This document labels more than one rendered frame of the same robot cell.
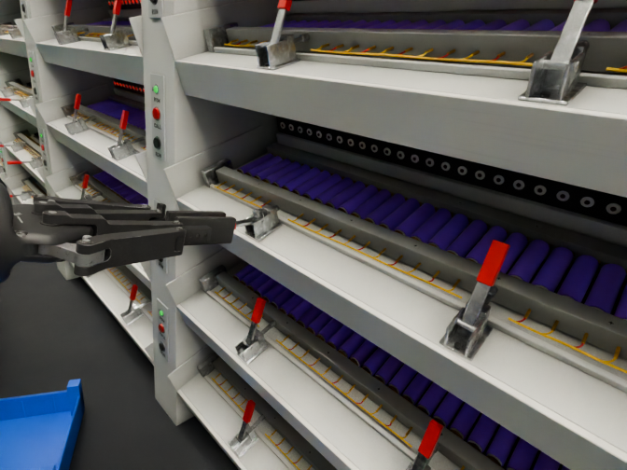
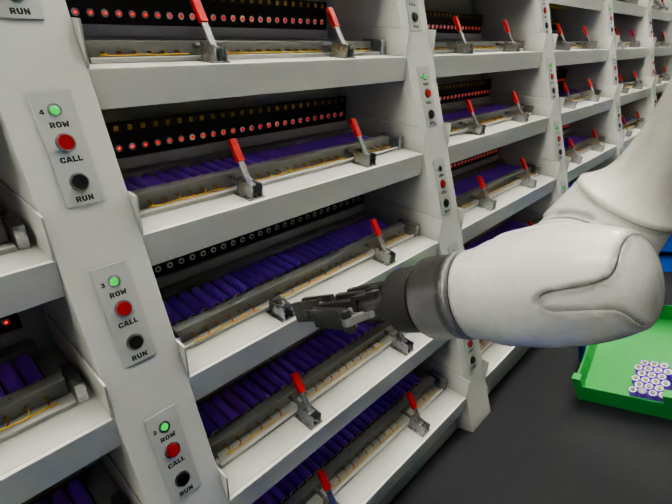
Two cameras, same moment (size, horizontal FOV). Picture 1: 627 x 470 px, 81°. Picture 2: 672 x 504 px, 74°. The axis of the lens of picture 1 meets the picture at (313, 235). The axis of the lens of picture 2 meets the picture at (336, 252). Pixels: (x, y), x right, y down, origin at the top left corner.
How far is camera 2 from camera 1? 0.77 m
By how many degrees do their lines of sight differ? 78
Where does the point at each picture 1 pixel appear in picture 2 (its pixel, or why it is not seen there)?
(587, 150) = (385, 175)
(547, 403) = (411, 253)
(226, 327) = (278, 442)
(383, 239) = (327, 260)
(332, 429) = (374, 374)
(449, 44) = (309, 159)
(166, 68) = (127, 249)
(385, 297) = (360, 274)
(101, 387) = not seen: outside the picture
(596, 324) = (388, 231)
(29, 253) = not seen: hidden behind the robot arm
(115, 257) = not seen: hidden behind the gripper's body
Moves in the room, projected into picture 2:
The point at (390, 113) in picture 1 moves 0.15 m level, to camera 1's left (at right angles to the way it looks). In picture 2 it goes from (336, 189) to (328, 200)
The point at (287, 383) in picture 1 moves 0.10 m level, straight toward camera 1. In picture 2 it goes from (342, 395) to (396, 386)
